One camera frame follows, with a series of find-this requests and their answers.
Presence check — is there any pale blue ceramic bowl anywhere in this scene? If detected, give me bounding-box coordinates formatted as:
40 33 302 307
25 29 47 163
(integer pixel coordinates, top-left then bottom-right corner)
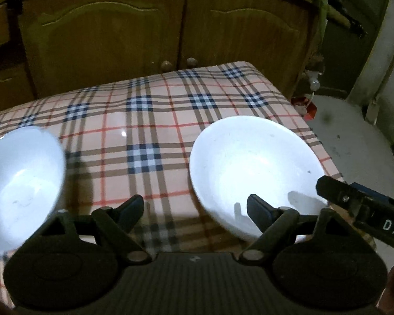
0 126 67 251

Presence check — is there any white ceramic bowl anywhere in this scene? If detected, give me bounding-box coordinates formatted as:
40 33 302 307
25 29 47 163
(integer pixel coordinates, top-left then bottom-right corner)
189 115 329 244

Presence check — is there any green door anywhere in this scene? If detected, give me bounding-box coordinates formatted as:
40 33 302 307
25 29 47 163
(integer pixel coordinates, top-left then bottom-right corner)
322 0 394 99

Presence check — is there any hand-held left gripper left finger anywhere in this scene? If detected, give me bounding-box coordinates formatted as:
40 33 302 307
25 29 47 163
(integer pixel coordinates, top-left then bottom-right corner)
57 194 152 265

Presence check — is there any small white bottle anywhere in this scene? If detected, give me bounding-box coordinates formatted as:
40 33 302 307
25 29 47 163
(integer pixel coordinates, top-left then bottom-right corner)
307 70 323 91

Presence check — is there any plaid tablecloth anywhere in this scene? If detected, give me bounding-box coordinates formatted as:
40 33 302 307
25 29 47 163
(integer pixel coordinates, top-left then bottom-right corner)
0 61 345 309

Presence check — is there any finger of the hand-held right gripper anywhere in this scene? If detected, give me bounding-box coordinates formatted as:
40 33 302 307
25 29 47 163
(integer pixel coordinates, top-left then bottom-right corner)
316 175 368 217
350 182 394 209

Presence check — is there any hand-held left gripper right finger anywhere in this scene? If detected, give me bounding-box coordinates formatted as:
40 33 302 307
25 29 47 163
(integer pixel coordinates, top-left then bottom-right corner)
238 194 341 265

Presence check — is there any wooden kitchen cabinet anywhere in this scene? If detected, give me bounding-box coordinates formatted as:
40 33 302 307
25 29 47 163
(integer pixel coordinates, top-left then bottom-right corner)
0 0 325 109

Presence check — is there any red plastic item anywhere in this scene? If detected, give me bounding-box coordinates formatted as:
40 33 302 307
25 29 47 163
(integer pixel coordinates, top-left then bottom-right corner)
291 93 317 120

